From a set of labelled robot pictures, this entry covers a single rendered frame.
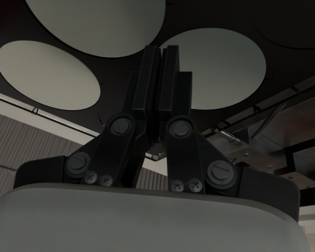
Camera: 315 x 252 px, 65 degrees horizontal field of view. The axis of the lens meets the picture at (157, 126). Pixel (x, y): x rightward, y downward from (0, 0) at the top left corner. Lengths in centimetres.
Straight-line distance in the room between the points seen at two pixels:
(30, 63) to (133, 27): 11
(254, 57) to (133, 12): 10
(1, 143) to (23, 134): 18
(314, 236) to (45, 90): 217
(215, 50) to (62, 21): 12
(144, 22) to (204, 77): 7
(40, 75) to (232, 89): 19
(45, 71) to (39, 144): 220
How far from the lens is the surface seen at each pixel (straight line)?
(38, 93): 30
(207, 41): 20
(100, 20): 20
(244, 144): 33
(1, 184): 233
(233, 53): 21
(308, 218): 44
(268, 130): 35
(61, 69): 26
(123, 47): 21
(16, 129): 247
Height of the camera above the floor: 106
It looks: 31 degrees down
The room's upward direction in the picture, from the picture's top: 172 degrees counter-clockwise
